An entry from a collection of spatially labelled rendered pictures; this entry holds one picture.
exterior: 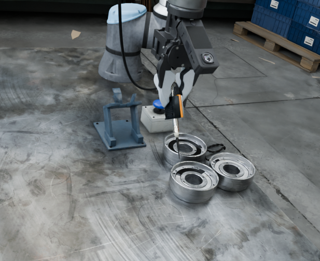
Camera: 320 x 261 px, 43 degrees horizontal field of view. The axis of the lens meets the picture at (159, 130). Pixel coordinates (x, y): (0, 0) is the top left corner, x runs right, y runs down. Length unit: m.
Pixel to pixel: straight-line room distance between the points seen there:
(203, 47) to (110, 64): 0.61
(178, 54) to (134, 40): 0.51
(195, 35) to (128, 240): 0.40
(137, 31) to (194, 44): 0.54
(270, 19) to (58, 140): 4.20
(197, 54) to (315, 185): 1.93
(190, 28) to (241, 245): 0.42
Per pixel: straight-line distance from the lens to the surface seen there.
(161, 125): 1.09
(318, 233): 2.27
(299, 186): 2.54
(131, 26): 1.30
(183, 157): 0.95
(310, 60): 4.41
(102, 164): 0.95
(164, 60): 0.82
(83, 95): 1.24
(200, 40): 0.79
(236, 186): 0.93
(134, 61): 1.35
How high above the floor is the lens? 1.36
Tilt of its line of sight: 30 degrees down
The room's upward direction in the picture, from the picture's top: 10 degrees clockwise
